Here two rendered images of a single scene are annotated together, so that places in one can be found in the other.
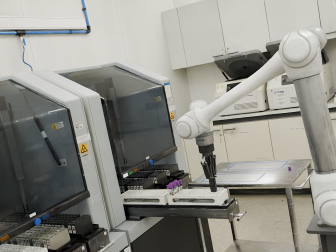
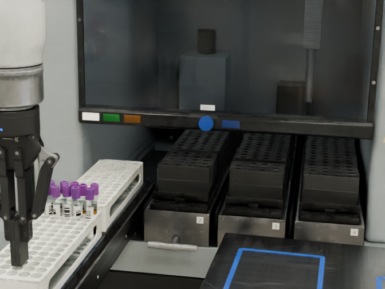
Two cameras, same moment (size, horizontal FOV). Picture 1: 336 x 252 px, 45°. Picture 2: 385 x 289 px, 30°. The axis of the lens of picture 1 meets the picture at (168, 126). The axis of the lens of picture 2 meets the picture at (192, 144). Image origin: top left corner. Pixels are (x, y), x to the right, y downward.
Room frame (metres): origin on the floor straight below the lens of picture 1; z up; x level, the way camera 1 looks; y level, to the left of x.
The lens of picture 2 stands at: (1.76, -1.16, 1.32)
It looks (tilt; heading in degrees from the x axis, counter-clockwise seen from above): 15 degrees down; 67
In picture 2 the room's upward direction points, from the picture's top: 1 degrees clockwise
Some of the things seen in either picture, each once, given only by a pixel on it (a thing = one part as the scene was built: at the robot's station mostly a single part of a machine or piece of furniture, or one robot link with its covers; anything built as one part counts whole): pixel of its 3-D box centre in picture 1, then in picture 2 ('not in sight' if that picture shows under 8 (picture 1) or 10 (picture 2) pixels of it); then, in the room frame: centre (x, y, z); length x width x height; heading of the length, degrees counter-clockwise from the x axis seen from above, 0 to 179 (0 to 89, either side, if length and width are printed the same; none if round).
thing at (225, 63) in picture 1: (245, 81); not in sight; (4.49, -0.94, 1.22); 0.62 x 0.56 x 0.64; 146
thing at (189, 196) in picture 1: (197, 198); (46, 257); (1.96, -0.08, 0.83); 0.30 x 0.10 x 0.06; 57
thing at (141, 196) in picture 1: (146, 198); (102, 194); (2.13, 0.19, 0.83); 0.30 x 0.10 x 0.06; 58
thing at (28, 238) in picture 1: (38, 237); not in sight; (1.78, 0.68, 0.85); 0.12 x 0.02 x 0.06; 148
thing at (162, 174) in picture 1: (160, 178); (256, 183); (2.43, 0.11, 0.85); 0.12 x 0.02 x 0.06; 147
